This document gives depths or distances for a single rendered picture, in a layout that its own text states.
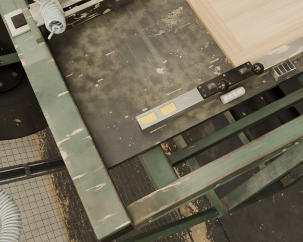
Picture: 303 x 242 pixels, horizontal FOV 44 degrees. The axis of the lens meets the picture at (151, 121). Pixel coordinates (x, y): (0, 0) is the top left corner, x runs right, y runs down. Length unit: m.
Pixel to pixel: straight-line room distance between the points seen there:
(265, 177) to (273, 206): 1.02
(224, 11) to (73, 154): 0.75
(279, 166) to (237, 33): 0.80
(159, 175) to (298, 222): 1.87
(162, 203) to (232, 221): 2.23
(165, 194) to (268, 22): 0.73
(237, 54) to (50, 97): 0.64
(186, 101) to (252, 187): 0.96
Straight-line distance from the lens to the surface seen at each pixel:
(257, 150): 1.16
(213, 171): 1.12
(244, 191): 2.10
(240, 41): 1.37
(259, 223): 3.13
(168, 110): 1.19
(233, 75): 1.26
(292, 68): 1.36
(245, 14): 1.45
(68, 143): 1.13
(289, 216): 2.96
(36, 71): 1.27
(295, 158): 1.89
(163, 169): 1.20
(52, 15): 1.24
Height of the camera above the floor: 2.41
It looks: 40 degrees down
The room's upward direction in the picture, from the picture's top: 99 degrees counter-clockwise
